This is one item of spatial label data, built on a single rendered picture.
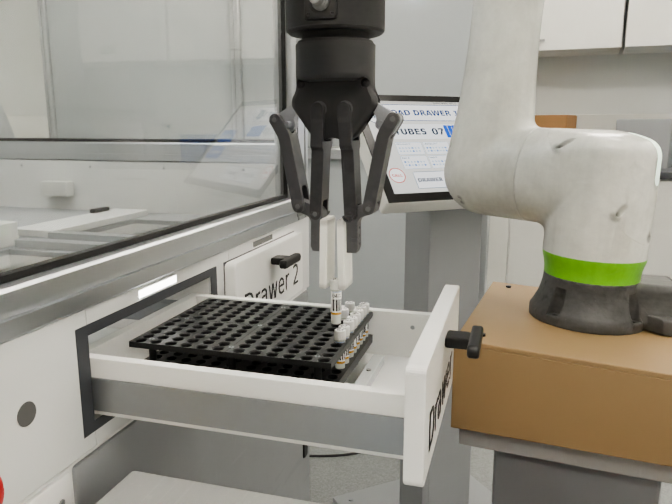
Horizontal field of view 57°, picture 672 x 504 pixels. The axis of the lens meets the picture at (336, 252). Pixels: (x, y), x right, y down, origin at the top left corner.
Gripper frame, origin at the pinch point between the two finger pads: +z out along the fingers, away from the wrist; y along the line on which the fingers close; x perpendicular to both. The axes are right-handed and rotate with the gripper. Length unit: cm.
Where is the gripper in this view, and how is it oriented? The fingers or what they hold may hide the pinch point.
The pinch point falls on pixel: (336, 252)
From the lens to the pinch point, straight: 61.9
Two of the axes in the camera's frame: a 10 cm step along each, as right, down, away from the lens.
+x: 2.8, -1.9, 9.4
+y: 9.6, 0.5, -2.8
